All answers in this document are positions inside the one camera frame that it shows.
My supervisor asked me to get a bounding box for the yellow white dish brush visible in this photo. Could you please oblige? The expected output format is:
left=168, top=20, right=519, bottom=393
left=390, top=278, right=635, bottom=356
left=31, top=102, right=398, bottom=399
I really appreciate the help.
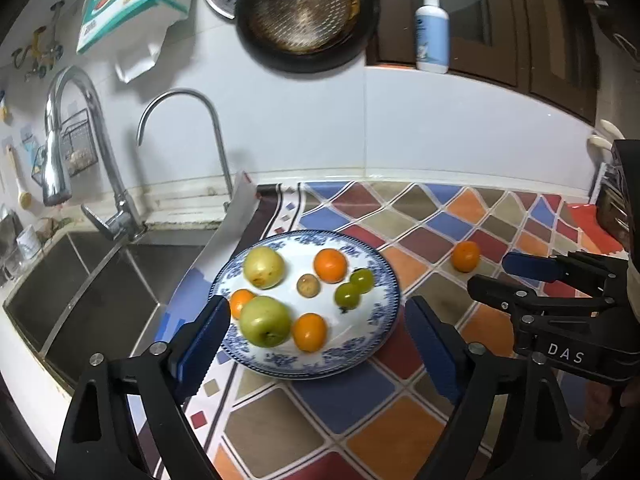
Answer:
left=6, top=145, right=32, bottom=208

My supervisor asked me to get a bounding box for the yellow-green apple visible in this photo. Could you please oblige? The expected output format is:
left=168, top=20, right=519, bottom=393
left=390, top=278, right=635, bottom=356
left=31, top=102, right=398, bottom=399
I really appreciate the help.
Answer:
left=243, top=246, right=286, bottom=290

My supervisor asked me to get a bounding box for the large chrome faucet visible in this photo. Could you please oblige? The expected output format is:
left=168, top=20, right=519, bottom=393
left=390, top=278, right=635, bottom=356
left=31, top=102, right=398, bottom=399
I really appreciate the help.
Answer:
left=41, top=66, right=147, bottom=242

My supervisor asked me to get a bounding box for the colourful diamond pattern mat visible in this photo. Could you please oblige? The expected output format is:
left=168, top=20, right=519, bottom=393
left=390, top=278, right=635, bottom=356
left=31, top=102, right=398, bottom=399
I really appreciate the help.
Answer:
left=127, top=170, right=626, bottom=480

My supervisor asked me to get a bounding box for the red foam mat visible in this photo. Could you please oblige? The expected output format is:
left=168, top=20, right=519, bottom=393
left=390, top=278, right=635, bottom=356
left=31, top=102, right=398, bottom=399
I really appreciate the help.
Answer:
left=567, top=202, right=626, bottom=256

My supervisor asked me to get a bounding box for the thin gooseneck faucet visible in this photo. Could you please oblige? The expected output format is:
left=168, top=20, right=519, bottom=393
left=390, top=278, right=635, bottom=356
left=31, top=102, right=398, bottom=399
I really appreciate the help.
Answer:
left=137, top=89, right=235, bottom=211

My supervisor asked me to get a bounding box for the small tangerine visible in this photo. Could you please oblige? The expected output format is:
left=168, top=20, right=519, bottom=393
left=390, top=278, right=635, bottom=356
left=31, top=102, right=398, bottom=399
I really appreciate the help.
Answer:
left=229, top=289, right=257, bottom=320
left=313, top=248, right=348, bottom=282
left=451, top=241, right=481, bottom=273

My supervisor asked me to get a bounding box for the steel kitchen sink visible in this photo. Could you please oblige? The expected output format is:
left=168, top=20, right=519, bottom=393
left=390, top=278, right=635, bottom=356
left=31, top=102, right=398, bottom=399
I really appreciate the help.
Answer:
left=2, top=230, right=211, bottom=388

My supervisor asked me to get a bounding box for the green tomato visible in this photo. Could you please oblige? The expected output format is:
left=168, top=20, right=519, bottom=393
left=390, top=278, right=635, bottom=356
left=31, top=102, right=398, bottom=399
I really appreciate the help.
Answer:
left=334, top=282, right=362, bottom=311
left=349, top=268, right=375, bottom=293

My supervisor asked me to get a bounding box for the blue patterned white plate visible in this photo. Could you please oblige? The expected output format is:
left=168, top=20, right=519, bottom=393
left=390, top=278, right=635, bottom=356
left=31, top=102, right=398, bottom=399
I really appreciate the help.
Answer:
left=209, top=230, right=402, bottom=380

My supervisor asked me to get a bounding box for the black frying pan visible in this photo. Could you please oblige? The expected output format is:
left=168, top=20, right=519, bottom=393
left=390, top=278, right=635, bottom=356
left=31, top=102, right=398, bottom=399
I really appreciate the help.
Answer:
left=235, top=0, right=376, bottom=73

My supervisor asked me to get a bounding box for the person's right hand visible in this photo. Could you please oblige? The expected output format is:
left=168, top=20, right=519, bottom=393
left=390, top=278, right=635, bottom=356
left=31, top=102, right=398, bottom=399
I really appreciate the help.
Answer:
left=582, top=380, right=631, bottom=436

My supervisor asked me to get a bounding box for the dark wooden cabinet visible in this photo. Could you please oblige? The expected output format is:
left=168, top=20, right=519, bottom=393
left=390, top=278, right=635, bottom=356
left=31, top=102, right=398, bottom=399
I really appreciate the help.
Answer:
left=365, top=0, right=621, bottom=126

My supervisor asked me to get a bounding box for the black wire wall basket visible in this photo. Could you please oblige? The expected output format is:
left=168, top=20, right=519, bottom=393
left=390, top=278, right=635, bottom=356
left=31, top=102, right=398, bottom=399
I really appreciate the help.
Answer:
left=60, top=109, right=99, bottom=177

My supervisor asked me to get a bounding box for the white plastic bag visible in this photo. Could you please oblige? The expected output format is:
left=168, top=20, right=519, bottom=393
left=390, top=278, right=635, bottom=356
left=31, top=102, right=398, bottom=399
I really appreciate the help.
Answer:
left=115, top=15, right=171, bottom=83

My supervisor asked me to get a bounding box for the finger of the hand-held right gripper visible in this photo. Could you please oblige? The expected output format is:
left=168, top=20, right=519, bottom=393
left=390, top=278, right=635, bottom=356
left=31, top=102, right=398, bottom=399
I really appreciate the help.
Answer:
left=502, top=252, right=626, bottom=296
left=467, top=275, right=626, bottom=318

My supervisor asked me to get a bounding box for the large orange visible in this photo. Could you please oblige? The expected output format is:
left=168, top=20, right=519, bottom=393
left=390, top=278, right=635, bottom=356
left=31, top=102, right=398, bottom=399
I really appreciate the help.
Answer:
left=292, top=312, right=328, bottom=352

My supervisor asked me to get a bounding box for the white blue pump bottle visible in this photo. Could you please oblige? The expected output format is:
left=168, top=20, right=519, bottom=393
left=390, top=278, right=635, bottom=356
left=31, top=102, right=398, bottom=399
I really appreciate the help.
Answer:
left=415, top=0, right=451, bottom=74

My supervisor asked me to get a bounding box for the brass mesh strainer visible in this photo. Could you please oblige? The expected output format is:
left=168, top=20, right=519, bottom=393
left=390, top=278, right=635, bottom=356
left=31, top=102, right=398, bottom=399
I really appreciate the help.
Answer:
left=247, top=0, right=361, bottom=56

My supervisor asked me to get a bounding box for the large green apple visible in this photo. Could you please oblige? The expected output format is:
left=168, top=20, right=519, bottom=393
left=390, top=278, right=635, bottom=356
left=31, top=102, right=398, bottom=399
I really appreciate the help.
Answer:
left=239, top=296, right=292, bottom=347

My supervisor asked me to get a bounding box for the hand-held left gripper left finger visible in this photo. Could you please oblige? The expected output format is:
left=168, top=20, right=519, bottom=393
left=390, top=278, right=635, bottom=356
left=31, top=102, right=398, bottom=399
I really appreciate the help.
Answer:
left=55, top=296, right=232, bottom=480

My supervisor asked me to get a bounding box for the white cup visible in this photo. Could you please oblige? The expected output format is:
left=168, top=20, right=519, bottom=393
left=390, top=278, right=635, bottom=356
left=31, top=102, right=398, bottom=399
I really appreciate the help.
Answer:
left=16, top=225, right=42, bottom=260

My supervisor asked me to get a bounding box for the bicycle wall decoration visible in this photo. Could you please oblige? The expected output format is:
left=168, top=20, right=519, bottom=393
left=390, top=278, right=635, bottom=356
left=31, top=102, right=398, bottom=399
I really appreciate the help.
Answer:
left=12, top=2, right=66, bottom=81

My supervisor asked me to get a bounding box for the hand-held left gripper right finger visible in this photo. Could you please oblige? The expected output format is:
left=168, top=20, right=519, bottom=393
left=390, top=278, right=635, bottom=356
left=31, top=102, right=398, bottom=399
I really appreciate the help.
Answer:
left=404, top=296, right=596, bottom=480

